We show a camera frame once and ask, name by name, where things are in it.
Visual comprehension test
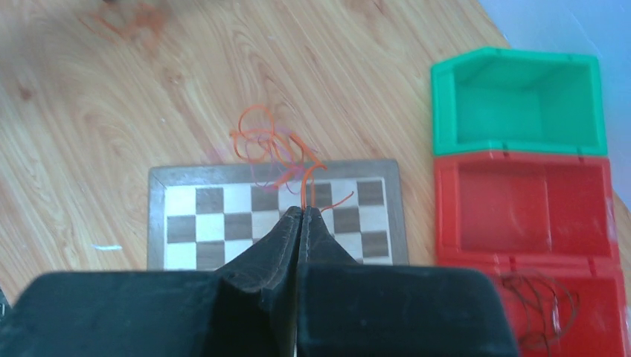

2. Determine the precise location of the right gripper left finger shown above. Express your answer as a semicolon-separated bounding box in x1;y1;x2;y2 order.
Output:
1;207;302;356

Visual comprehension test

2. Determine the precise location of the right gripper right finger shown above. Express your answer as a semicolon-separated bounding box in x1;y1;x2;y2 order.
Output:
296;208;519;356

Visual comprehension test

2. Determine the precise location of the pink wire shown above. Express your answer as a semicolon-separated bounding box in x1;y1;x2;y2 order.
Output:
246;125;319;194

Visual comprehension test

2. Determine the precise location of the orange wire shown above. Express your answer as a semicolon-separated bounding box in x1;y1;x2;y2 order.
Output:
78;2;356;213

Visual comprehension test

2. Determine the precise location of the wooden chessboard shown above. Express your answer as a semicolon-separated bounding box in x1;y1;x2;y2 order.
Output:
147;159;409;270

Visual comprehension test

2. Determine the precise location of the red bin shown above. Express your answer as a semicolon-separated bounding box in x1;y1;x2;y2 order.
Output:
484;266;630;356
434;151;619;266

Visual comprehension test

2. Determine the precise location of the red bin middle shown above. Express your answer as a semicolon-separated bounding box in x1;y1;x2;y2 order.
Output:
484;266;630;356

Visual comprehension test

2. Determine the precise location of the green plastic bin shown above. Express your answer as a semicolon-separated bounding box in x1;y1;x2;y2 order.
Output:
430;47;608;156

